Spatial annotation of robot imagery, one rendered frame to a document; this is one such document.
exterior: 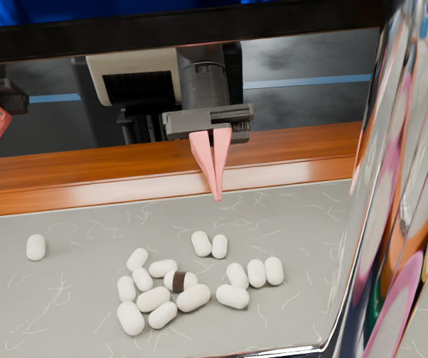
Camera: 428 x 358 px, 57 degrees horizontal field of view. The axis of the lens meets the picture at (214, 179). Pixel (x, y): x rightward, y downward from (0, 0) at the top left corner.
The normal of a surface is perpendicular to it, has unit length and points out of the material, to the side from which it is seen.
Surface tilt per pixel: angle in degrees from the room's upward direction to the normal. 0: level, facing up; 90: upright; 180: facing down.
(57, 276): 0
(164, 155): 0
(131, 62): 98
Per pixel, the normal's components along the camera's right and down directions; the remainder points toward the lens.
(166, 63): 0.02, 0.72
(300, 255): -0.07, -0.79
